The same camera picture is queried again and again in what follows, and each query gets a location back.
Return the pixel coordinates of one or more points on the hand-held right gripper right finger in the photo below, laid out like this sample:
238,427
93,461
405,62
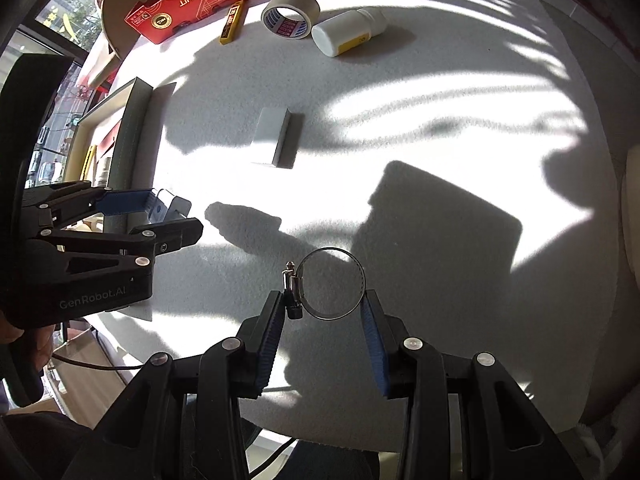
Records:
376,345

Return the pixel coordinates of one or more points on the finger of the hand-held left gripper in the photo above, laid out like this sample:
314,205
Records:
170,237
127,200

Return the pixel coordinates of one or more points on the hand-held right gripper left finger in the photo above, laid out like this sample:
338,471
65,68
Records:
270,340

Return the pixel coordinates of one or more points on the person's left hand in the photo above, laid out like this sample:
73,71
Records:
42,345

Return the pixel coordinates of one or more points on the small white bottle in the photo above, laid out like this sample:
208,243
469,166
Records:
105,172

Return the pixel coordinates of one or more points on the white cardboard box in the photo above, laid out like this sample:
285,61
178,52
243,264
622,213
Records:
97,67

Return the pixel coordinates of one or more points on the white rectangular block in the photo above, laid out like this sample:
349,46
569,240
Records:
270,132

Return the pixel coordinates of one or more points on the yellow blade case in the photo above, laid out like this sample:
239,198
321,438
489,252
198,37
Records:
231,22

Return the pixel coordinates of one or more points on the beige tape roll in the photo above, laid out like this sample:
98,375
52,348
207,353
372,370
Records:
300,2

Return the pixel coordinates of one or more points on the white plastic bottle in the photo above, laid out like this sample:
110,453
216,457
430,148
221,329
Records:
340,32

